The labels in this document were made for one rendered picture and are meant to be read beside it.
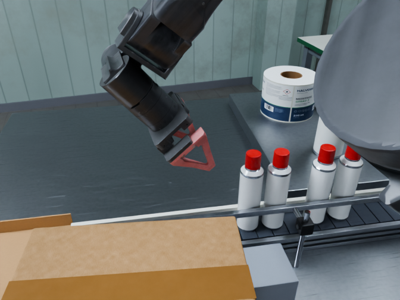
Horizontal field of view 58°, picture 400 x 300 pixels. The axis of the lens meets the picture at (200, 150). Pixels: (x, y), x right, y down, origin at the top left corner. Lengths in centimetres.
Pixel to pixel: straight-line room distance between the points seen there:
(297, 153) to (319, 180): 34
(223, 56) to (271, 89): 254
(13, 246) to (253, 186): 59
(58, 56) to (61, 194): 258
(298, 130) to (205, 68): 260
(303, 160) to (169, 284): 77
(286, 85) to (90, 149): 71
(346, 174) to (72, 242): 60
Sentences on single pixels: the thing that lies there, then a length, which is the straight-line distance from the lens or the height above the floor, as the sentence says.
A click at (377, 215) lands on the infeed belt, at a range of 102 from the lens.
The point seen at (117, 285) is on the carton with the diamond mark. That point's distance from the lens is 49.
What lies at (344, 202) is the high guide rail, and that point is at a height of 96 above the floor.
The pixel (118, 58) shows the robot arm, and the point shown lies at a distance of 54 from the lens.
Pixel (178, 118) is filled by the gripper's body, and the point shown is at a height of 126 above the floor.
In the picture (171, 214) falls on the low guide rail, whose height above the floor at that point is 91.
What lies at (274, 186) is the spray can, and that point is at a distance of 81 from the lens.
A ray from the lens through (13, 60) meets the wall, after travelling 367.
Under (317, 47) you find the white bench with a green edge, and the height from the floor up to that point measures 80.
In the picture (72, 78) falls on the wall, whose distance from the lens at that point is 368.
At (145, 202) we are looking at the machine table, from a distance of 104.
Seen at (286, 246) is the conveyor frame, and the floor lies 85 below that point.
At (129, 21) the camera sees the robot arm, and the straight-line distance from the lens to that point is 50.
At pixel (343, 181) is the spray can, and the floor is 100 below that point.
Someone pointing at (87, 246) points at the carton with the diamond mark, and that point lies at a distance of 54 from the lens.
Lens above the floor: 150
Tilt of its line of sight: 32 degrees down
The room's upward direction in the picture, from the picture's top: straight up
